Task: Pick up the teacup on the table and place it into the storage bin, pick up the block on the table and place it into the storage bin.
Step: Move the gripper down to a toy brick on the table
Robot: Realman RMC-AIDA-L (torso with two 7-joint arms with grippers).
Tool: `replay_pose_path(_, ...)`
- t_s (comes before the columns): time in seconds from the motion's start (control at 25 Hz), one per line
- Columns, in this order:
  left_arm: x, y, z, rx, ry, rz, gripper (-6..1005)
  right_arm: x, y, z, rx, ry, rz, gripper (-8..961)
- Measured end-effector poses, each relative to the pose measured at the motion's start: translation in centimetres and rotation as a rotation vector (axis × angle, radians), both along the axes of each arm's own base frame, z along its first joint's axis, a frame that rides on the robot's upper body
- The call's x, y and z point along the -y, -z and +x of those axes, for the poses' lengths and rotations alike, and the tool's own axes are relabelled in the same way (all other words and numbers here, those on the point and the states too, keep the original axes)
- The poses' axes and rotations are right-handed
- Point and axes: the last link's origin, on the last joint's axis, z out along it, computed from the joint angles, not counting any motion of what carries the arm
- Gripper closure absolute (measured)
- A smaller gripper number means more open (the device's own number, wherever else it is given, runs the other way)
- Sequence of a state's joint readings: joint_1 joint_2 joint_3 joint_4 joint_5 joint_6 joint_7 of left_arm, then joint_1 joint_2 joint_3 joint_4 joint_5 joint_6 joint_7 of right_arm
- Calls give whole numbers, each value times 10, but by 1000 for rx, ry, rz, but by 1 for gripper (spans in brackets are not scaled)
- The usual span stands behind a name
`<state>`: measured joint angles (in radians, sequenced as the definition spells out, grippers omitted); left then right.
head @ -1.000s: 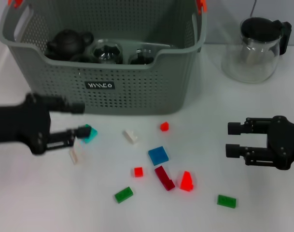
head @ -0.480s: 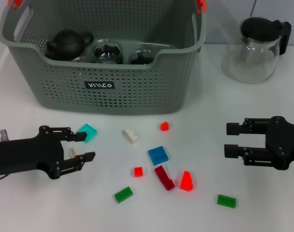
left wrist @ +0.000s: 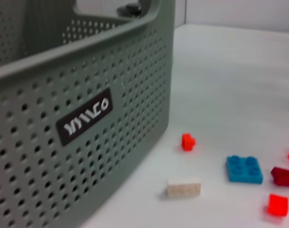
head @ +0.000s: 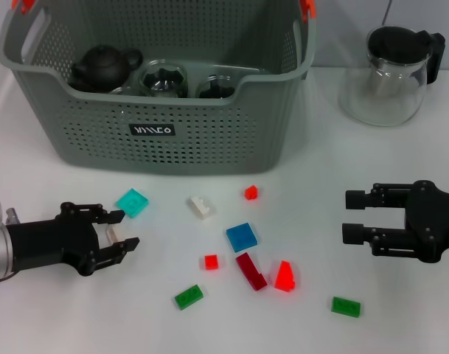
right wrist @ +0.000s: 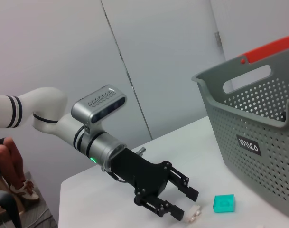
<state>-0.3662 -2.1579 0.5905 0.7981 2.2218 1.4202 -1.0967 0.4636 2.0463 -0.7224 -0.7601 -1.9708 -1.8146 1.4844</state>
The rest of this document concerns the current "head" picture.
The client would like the green two-stud brick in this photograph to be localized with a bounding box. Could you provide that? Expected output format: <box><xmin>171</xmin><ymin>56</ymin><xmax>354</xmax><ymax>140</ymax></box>
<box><xmin>174</xmin><ymin>285</ymin><xmax>204</xmax><ymax>310</ymax></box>
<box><xmin>330</xmin><ymin>296</ymin><xmax>361</xmax><ymax>317</ymax></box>

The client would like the black ceramic teapot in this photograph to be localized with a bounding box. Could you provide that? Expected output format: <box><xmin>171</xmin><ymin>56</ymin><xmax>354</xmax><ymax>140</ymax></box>
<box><xmin>69</xmin><ymin>44</ymin><xmax>144</xmax><ymax>93</ymax></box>

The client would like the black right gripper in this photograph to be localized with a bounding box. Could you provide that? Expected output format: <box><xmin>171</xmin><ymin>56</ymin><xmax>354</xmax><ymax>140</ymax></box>
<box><xmin>342</xmin><ymin>179</ymin><xmax>449</xmax><ymax>263</ymax></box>

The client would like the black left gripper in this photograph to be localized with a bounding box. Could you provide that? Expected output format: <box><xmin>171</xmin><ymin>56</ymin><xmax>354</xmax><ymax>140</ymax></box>
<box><xmin>5</xmin><ymin>203</ymin><xmax>140</xmax><ymax>277</ymax></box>

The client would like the blue square four-stud brick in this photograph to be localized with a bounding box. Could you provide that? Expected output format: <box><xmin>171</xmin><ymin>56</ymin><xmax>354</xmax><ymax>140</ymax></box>
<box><xmin>225</xmin><ymin>222</ymin><xmax>259</xmax><ymax>254</ymax></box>

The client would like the dark red long brick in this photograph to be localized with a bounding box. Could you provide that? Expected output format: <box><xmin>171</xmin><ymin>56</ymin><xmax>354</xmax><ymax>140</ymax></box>
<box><xmin>234</xmin><ymin>252</ymin><xmax>268</xmax><ymax>292</ymax></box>

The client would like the bright red wedge brick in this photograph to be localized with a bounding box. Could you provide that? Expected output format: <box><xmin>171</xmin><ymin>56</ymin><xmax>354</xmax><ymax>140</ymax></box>
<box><xmin>274</xmin><ymin>260</ymin><xmax>297</xmax><ymax>292</ymax></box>

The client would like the white toy brick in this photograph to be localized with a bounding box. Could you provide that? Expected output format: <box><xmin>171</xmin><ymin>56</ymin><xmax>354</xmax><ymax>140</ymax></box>
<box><xmin>105</xmin><ymin>225</ymin><xmax>122</xmax><ymax>244</ymax></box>
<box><xmin>189</xmin><ymin>195</ymin><xmax>217</xmax><ymax>221</ymax></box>

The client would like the glass teacup black holder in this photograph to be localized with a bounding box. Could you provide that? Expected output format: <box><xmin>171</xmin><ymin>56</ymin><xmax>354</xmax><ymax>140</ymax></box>
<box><xmin>193</xmin><ymin>74</ymin><xmax>237</xmax><ymax>100</ymax></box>
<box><xmin>138</xmin><ymin>60</ymin><xmax>188</xmax><ymax>100</ymax></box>
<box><xmin>108</xmin><ymin>85</ymin><xmax>140</xmax><ymax>96</ymax></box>

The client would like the teal square toy brick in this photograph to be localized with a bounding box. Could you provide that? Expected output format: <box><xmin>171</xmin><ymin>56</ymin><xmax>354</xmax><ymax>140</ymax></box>
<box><xmin>116</xmin><ymin>188</ymin><xmax>150</xmax><ymax>219</ymax></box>

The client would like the grey perforated plastic storage bin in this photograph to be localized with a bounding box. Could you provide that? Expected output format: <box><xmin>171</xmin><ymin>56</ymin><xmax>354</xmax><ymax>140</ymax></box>
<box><xmin>0</xmin><ymin>0</ymin><xmax>317</xmax><ymax>176</ymax></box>

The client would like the glass pitcher black lid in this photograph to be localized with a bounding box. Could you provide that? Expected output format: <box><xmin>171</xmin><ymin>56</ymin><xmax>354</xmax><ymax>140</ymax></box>
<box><xmin>337</xmin><ymin>24</ymin><xmax>447</xmax><ymax>128</ymax></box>

